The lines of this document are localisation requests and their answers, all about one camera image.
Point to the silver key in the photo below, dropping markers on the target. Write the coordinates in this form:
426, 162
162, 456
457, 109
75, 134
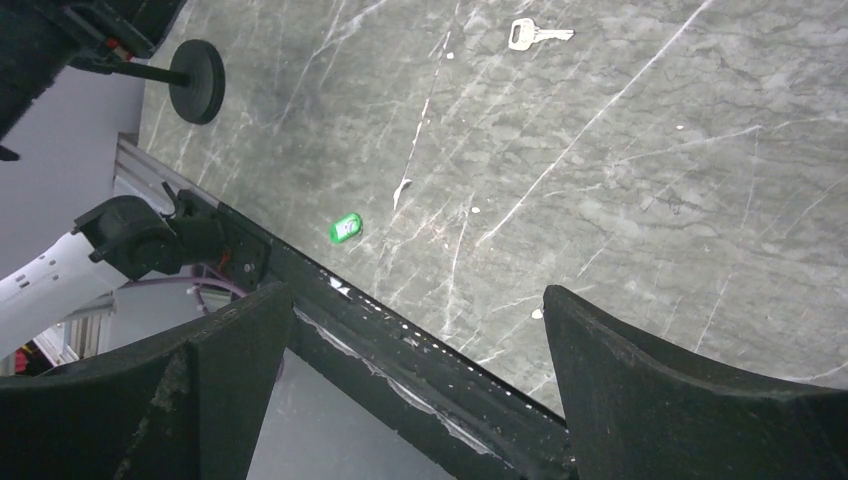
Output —
524, 33

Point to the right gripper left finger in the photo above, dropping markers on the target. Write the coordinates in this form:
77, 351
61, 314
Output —
186, 403

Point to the green key tag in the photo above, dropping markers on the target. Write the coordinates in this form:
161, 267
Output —
346, 228

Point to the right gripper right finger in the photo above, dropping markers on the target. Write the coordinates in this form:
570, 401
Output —
640, 407

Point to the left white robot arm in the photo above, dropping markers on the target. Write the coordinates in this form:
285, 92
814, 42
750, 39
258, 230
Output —
39, 39

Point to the aluminium frame rail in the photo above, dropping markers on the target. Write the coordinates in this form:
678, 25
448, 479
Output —
77, 277

